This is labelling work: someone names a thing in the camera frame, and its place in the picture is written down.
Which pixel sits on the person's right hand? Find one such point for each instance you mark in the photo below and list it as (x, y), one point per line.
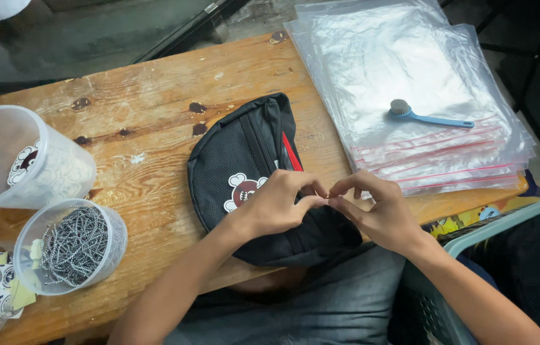
(380, 213)

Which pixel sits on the person's left hand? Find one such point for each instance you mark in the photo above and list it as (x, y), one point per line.
(270, 203)

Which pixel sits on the white red cartoon charm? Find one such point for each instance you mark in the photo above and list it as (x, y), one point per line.
(242, 190)

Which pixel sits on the black waist bag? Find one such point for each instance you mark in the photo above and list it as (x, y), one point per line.
(231, 151)

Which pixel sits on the yellow cartoon print sheet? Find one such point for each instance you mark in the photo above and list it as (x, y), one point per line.
(461, 220)

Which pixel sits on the person's grey shorts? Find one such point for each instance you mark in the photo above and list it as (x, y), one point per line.
(341, 306)

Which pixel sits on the teal plastic basket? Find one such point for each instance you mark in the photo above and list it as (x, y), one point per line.
(504, 216)

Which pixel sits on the stack of clear zip bags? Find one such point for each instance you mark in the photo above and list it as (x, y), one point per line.
(394, 62)

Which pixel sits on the round clear plastic tub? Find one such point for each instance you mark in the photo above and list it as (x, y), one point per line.
(116, 239)

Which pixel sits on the pile of black bags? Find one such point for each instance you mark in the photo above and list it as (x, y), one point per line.
(538, 273)

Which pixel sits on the pile of white cartoon charms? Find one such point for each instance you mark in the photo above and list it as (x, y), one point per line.
(66, 175)

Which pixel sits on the dark glass table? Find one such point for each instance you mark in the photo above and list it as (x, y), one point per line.
(73, 38)

